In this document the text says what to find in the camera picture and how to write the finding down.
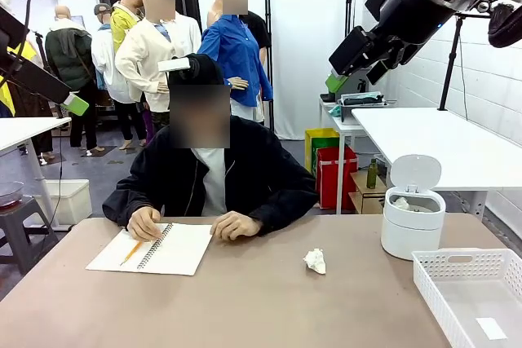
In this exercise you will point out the black baseball cap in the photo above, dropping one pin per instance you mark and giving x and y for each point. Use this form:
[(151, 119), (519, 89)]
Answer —
[(204, 71)]

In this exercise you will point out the mannequin in black shirt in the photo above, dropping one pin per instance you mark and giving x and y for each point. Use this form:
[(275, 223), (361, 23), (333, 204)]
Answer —
[(259, 28)]

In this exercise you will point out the grey bin with tools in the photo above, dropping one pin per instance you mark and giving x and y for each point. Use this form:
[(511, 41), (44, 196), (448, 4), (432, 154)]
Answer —
[(363, 99)]

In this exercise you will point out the black spray bottle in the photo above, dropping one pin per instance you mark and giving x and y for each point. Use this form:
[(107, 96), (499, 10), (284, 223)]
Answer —
[(361, 87)]

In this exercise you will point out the white storage bin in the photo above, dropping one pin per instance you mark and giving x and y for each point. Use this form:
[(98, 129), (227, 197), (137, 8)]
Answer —
[(73, 201)]

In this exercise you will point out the white perforated plastic basket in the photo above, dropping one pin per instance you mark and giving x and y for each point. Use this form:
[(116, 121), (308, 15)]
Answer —
[(432, 295)]

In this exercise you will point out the white head-mounted camera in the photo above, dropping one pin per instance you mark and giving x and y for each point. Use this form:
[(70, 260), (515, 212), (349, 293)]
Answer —
[(173, 65)]

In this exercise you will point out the large white table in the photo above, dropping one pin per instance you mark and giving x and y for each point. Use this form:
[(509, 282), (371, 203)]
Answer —
[(428, 132), (24, 128)]

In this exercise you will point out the mannequin in yellow jacket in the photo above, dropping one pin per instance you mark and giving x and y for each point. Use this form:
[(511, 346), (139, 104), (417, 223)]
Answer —
[(120, 26)]

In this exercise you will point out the green cloth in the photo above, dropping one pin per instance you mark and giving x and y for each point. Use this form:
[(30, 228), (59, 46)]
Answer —
[(335, 111)]

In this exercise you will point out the white spiral notebook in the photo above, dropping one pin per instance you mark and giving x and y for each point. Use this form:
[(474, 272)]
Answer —
[(179, 250)]

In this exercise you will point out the mannequin in cream shirt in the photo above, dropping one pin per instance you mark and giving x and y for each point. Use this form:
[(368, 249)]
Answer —
[(155, 38)]

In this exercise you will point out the white round trash bin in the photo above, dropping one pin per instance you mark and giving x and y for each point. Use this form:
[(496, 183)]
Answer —
[(408, 234)]

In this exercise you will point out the mannequin in dark puffer jacket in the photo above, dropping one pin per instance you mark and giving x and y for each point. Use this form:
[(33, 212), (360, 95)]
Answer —
[(67, 58)]

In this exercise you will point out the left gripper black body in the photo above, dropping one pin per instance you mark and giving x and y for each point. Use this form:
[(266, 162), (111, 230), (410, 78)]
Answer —
[(11, 28)]

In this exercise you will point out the person's right hand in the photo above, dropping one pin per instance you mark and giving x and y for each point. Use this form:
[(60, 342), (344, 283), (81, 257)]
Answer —
[(144, 223)]

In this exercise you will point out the white label in basket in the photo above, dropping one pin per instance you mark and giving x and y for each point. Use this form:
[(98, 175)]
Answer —
[(491, 328)]

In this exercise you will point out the bowl with red liquid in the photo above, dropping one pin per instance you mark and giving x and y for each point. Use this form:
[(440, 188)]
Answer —
[(10, 195)]

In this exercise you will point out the person's left forearm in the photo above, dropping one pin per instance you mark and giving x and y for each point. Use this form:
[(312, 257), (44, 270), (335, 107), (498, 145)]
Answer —
[(285, 205)]

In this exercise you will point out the person's left hand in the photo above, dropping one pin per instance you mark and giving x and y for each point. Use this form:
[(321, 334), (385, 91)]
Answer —
[(236, 225)]

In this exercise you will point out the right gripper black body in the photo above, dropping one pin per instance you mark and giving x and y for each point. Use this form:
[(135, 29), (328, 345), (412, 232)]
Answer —
[(408, 10)]

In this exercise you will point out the small white side table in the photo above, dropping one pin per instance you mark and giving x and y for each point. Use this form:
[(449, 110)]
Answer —
[(346, 126)]

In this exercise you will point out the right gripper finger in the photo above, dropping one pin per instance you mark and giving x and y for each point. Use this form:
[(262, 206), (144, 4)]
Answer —
[(350, 50), (385, 64)]

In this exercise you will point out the white paper ball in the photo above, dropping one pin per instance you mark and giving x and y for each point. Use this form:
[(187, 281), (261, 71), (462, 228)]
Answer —
[(315, 261), (401, 202)]

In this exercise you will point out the yellow-green bag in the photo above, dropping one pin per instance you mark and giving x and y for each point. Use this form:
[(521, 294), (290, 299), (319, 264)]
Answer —
[(320, 138)]

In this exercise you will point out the mannequin grey cap white shirt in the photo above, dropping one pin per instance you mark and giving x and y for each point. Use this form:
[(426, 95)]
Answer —
[(107, 67)]

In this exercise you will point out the green glass bottle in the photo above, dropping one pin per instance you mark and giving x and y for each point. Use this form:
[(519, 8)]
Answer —
[(372, 177)]

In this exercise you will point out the white backdrop sheet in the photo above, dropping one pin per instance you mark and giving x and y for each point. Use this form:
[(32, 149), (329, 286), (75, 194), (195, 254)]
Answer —
[(306, 38)]

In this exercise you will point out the person's right forearm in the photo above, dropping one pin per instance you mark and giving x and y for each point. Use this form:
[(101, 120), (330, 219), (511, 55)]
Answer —
[(118, 205)]

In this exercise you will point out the black flat tray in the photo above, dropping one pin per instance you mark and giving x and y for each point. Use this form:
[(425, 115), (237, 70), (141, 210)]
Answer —
[(327, 98)]

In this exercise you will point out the grey stool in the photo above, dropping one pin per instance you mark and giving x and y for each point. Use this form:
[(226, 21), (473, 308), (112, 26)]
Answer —
[(24, 209)]

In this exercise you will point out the wooden shelf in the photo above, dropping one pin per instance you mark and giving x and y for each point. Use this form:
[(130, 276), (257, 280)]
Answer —
[(365, 201)]

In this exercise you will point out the person in black jacket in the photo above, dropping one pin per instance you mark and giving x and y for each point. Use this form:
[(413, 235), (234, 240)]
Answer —
[(253, 177)]

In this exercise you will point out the mannequin with yellow scarf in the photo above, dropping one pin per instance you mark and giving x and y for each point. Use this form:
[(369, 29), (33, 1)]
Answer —
[(36, 58)]

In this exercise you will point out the mannequin in blue shirt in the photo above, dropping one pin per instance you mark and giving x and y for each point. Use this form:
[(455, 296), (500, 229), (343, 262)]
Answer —
[(232, 38)]

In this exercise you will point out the yellow pencil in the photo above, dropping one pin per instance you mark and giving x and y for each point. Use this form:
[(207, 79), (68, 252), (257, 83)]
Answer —
[(131, 253)]

